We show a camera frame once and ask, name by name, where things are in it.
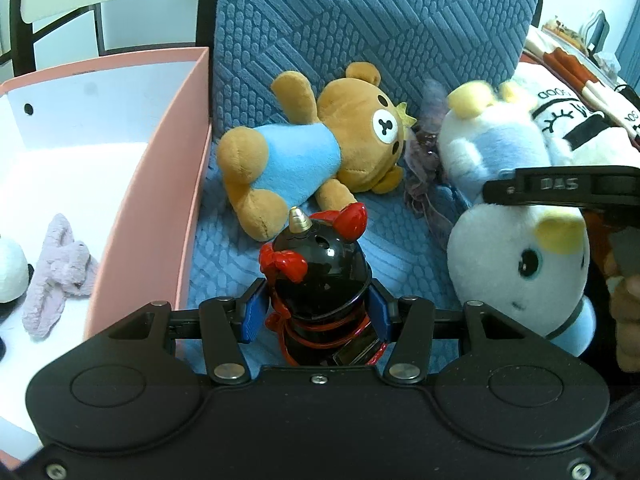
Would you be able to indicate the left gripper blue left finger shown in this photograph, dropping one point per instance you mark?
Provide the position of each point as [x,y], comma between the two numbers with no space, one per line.
[250,311]

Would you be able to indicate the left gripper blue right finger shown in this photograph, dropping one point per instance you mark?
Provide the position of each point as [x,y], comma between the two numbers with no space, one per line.
[383,312]

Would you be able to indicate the black red devil toy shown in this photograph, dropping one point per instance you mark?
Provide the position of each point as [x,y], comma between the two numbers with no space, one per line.
[319,279]

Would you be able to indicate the white blue penguin plush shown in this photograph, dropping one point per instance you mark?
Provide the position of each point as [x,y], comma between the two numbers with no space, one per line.
[528,258]

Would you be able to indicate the brown bear plush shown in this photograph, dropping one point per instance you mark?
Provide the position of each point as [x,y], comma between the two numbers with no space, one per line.
[332,145]

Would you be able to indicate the pink fuzzy hair clip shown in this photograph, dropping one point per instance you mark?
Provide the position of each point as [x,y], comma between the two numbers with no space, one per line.
[65,269]

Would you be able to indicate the small panda plush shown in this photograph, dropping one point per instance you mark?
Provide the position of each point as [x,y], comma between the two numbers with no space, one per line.
[15,276]

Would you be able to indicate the person's right hand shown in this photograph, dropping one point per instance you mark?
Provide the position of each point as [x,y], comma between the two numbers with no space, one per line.
[621,266]

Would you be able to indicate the striped fleece blanket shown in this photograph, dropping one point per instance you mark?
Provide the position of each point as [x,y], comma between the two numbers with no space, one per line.
[574,104]

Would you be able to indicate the blue curtain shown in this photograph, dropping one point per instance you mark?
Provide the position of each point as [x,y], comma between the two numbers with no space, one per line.
[628,54]

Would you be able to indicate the white cluttered desk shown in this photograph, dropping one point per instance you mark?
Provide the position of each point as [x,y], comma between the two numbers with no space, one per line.
[589,39]

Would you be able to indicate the pink cardboard box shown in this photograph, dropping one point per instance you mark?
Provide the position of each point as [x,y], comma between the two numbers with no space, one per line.
[119,146]

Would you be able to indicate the blue quilted chair cushion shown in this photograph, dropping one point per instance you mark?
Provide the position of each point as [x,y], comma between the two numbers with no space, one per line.
[409,41]

